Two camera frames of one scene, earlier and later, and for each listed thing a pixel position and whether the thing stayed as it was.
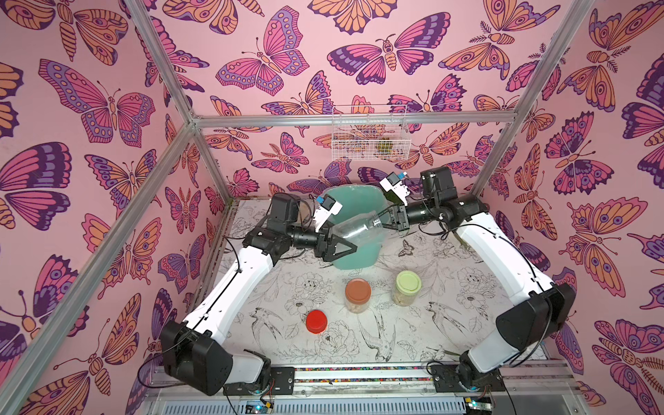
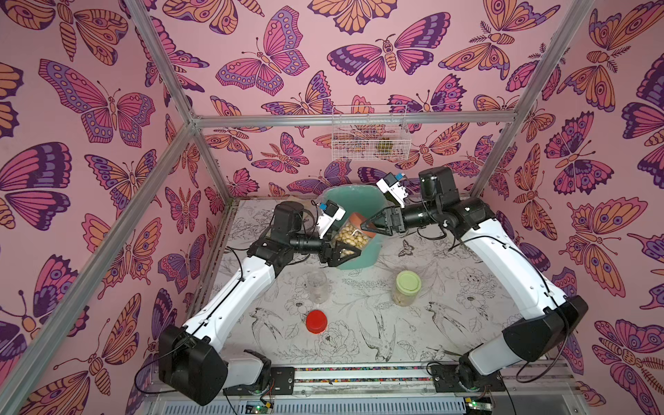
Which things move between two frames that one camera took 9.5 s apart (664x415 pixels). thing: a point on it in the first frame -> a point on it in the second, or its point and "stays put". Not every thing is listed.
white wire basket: (370, 133) stays put
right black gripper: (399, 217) stays put
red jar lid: (316, 322) stays put
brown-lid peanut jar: (358, 292) -> (352, 233)
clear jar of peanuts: (363, 230) -> (318, 286)
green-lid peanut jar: (408, 285) stays put
